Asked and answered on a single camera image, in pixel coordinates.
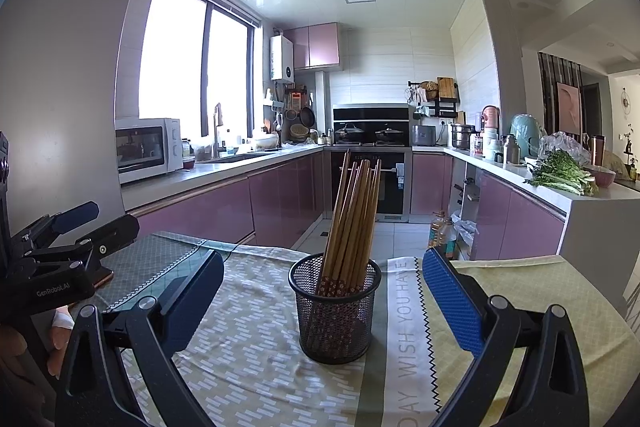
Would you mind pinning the black integrated stove oven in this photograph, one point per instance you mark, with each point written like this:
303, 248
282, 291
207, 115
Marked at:
370, 113

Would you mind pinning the black wall rack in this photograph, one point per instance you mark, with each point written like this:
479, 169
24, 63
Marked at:
445, 107

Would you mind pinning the pink wall cabinet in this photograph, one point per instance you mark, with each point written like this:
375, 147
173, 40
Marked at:
320, 47

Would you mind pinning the white microwave oven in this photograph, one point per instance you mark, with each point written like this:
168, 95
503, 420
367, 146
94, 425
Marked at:
145, 149

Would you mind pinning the dark liquid bottle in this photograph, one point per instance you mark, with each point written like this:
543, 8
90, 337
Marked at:
449, 239

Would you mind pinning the wall clock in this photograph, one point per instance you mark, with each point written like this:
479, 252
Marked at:
627, 99

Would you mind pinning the brown tumbler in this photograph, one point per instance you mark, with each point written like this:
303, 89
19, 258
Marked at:
597, 149

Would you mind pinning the person's left hand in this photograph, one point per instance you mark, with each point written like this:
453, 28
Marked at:
57, 337

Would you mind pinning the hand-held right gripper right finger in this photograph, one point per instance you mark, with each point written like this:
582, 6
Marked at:
450, 297

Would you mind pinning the kitchen window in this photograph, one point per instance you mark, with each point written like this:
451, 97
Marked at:
170, 57

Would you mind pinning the pink bowl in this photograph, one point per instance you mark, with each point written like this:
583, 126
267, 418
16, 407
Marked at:
602, 177

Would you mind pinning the bundle of wooden chopsticks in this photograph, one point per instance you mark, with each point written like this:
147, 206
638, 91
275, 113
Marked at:
350, 217

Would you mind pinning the green leafy vegetables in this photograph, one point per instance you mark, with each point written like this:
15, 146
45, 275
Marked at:
560, 174

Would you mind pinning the black mesh utensil holder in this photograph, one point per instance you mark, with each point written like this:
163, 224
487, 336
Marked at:
335, 322

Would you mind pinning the black pot with glass lid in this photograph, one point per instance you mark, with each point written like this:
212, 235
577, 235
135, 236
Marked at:
349, 133
390, 134

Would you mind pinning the pink sink base cabinets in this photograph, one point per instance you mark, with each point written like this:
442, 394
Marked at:
280, 202

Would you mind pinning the hanging frying pan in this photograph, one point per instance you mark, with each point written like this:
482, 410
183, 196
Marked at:
307, 117

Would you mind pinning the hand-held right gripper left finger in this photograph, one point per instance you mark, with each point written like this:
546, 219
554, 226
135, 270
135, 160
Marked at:
195, 297

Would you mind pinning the yellow cooking oil bottle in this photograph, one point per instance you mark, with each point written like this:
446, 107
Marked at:
437, 232

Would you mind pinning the steel stockpot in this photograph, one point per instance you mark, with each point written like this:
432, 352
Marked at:
462, 137

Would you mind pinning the teal kitchen appliance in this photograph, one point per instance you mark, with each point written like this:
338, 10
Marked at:
527, 132

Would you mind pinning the steel kitchen faucet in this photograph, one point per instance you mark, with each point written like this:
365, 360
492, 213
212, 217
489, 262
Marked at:
217, 127

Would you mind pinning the wooden cutting board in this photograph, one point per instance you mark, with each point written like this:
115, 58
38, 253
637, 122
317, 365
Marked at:
445, 88

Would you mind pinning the pink wall artwork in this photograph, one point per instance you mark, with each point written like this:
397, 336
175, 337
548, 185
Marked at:
568, 107

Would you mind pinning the grey refrigerator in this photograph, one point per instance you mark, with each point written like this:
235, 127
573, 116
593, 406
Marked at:
75, 82

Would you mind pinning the woven bamboo basket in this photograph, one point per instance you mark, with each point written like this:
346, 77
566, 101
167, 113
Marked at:
299, 132

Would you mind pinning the pink kitchen peninsula cabinets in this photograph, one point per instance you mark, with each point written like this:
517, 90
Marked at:
505, 217

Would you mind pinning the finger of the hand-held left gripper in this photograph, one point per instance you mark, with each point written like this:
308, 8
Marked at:
75, 214
115, 232

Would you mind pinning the steel thermos bottle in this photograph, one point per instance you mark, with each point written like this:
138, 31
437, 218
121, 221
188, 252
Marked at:
511, 149

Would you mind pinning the pink thermos kettle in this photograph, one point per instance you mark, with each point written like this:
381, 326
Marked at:
491, 117

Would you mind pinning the clear plastic bag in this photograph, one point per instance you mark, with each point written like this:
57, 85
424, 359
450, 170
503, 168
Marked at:
565, 147

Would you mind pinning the white water heater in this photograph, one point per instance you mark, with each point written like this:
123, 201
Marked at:
282, 57

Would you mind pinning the crumpled plastic bag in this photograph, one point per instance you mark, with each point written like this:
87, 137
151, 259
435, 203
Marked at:
465, 232

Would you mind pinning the patterned tablecloth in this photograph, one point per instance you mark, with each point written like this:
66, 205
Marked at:
260, 357

